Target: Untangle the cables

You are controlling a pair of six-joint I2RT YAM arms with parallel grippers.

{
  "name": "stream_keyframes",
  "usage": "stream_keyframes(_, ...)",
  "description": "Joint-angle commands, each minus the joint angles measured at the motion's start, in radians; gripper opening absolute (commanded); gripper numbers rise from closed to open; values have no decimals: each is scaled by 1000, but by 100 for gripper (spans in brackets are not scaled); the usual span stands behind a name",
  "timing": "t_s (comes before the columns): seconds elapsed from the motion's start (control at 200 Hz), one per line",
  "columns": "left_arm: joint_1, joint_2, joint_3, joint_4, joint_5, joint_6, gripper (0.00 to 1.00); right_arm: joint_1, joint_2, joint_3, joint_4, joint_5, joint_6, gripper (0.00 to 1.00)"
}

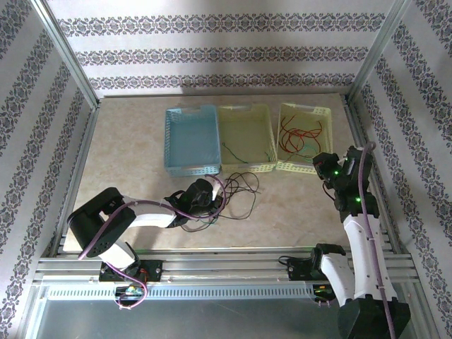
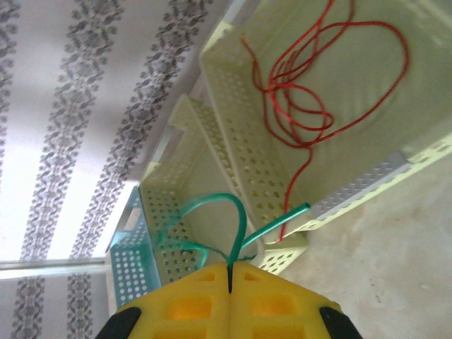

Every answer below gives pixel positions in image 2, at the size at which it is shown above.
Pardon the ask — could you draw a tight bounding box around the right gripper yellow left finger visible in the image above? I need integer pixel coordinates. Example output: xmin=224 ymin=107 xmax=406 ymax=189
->
xmin=95 ymin=263 xmax=231 ymax=339

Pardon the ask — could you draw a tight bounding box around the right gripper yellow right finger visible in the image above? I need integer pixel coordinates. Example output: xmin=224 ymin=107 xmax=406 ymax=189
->
xmin=230 ymin=261 xmax=361 ymax=339

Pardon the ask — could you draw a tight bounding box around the green cable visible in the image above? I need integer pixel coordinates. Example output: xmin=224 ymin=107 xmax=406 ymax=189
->
xmin=157 ymin=192 xmax=312 ymax=296

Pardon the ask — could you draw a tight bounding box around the red cable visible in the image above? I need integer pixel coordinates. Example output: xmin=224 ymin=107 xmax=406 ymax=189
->
xmin=241 ymin=0 xmax=411 ymax=244

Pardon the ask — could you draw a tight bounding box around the blue perforated plastic basket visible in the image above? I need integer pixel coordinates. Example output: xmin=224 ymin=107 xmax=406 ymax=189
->
xmin=105 ymin=185 xmax=163 ymax=308

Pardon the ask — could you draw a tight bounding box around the pale yellow perforated basket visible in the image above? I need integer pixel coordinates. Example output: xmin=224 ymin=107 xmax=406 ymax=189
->
xmin=199 ymin=0 xmax=452 ymax=276
xmin=139 ymin=93 xmax=256 ymax=287

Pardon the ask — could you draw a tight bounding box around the aluminium corner post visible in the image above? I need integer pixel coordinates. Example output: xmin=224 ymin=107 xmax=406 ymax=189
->
xmin=0 ymin=258 xmax=109 ymax=272

